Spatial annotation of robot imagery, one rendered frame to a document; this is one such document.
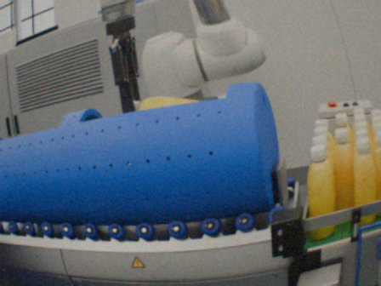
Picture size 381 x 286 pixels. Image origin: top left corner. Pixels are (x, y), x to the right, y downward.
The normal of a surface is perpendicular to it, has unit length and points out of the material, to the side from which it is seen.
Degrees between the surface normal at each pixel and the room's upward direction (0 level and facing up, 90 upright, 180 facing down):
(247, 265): 70
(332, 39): 90
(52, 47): 90
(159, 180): 91
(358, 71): 90
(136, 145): 59
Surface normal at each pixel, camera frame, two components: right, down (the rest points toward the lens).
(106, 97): -0.32, 0.29
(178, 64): -0.04, 0.21
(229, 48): 0.01, 0.43
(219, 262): -0.28, -0.06
